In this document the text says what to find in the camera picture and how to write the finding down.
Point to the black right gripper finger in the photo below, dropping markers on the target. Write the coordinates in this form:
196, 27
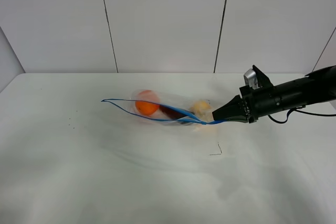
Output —
233, 118
235, 108

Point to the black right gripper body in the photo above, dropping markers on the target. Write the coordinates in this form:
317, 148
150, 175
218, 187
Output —
260, 102

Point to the clear zip bag blue zipper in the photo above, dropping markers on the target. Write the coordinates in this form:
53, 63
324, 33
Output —
124, 110

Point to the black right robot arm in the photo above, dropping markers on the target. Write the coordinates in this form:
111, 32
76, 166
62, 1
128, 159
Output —
315, 87

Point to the yellow toy bell pepper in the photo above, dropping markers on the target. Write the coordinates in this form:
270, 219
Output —
202, 110

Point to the dark purple toy eggplant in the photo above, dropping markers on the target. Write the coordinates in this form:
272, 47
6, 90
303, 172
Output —
176, 115

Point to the orange toy fruit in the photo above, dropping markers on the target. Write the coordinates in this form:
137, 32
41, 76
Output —
147, 102

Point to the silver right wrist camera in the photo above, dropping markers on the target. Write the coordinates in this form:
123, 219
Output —
255, 79

